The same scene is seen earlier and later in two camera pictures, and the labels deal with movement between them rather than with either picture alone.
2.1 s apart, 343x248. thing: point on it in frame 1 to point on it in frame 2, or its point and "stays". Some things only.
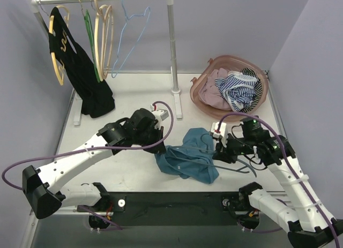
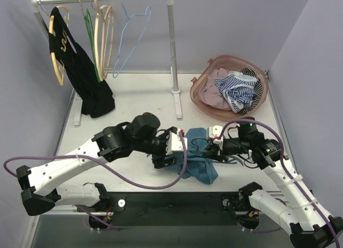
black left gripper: x=156 y=138 to x=163 y=147
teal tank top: x=193 y=158 stays
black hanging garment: x=96 y=99 stays
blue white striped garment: x=240 y=89 stays
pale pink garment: x=210 y=93 stays
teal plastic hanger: x=172 y=149 to x=198 y=151
